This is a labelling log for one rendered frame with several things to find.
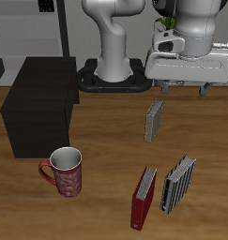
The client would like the grey book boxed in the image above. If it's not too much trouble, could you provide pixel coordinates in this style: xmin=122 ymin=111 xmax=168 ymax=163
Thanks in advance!
xmin=144 ymin=99 xmax=164 ymax=144

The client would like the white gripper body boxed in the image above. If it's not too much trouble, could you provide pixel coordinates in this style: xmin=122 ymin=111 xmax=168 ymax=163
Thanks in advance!
xmin=144 ymin=42 xmax=228 ymax=84

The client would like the black and white striped book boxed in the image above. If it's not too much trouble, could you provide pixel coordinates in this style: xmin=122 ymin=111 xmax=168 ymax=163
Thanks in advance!
xmin=160 ymin=154 xmax=197 ymax=215

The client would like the dark brown desk caddy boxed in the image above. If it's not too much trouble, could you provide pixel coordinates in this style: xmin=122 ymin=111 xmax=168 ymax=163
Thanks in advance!
xmin=0 ymin=56 xmax=81 ymax=159

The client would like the red book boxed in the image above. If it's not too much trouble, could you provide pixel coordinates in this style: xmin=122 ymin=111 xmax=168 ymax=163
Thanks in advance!
xmin=129 ymin=165 xmax=158 ymax=232

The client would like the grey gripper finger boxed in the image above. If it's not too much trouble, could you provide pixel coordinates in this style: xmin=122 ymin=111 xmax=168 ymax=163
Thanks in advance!
xmin=160 ymin=80 xmax=170 ymax=95
xmin=199 ymin=82 xmax=213 ymax=97

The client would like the green pot plant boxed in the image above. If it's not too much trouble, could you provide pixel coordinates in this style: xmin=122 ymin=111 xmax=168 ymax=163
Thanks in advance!
xmin=153 ymin=17 xmax=176 ymax=33

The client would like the red patterned mug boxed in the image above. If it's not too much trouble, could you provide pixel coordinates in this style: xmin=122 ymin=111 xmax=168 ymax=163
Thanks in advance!
xmin=38 ymin=146 xmax=84 ymax=199

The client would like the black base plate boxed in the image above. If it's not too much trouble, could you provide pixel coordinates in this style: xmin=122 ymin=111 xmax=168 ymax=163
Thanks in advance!
xmin=76 ymin=58 xmax=153 ymax=94

